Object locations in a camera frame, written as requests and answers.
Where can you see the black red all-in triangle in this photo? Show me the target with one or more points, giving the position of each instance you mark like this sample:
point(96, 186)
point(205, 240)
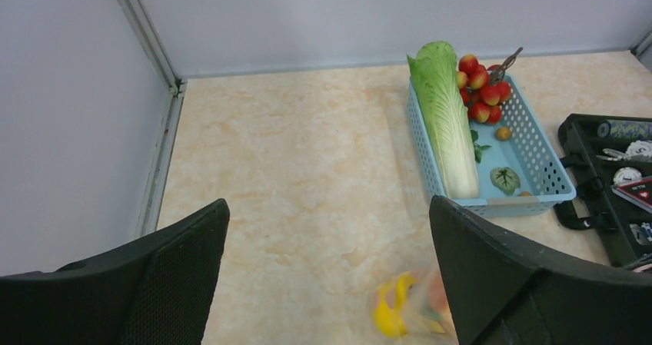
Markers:
point(636, 192)

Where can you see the green white toy cabbage stalk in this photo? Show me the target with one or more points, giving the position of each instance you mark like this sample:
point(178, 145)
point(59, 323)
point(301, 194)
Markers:
point(433, 74)

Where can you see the clear zip bag pink dots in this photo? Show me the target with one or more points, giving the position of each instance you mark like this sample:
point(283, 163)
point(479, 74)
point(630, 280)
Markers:
point(427, 315)

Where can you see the small brown toy potato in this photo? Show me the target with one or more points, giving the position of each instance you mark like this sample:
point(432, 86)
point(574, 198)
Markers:
point(503, 133)

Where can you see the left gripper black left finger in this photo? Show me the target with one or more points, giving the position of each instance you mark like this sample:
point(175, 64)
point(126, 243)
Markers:
point(157, 289)

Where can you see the green toy leaf sprig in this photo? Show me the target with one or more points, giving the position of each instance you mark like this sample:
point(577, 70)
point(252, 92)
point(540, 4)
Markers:
point(479, 149)

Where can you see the light blue plastic basket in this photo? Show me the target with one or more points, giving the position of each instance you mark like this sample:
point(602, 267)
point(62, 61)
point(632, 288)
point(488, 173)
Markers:
point(530, 154)

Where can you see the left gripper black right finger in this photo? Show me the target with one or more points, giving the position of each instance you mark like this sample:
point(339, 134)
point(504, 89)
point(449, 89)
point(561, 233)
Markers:
point(504, 288)

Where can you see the black poker chip case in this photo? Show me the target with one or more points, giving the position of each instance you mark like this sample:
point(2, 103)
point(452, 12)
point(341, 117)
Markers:
point(598, 164)

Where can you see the blue green chip row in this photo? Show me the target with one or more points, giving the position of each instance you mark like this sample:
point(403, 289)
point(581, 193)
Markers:
point(624, 129)

